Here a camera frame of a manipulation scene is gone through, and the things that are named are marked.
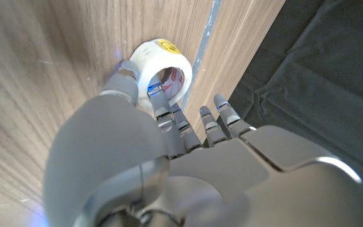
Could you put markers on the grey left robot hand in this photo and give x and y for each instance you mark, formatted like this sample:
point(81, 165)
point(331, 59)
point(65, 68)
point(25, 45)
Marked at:
point(216, 176)

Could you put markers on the white sticker roll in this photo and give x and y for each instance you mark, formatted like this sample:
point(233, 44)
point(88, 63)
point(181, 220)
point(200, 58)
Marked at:
point(156, 60)

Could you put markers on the black backdrop curtain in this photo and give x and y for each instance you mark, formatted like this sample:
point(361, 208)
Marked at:
point(310, 63)

